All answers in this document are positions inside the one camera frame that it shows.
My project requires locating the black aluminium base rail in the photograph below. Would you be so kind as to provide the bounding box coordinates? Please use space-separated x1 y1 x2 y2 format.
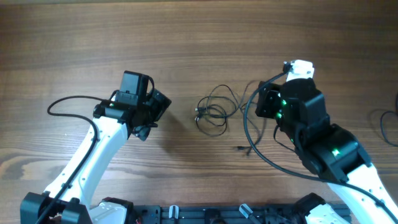
134 204 304 224

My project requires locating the black right camera cable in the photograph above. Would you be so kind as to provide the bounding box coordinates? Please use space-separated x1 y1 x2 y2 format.
243 62 398 223

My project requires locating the separated black cable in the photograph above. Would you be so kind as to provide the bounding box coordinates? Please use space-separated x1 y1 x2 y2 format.
379 93 398 147

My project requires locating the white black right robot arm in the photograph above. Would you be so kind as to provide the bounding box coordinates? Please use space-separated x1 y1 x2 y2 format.
253 78 397 223

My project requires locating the black cable bundle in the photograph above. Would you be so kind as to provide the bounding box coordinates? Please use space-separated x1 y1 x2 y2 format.
194 80 268 156

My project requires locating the black left camera cable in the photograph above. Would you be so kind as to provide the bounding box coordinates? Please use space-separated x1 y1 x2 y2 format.
35 95 106 224

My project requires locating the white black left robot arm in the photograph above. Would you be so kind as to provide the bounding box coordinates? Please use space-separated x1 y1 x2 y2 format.
20 71 171 223

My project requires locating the black camera cable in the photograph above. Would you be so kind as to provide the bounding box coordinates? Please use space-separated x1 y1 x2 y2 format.
35 95 106 224
243 62 398 223

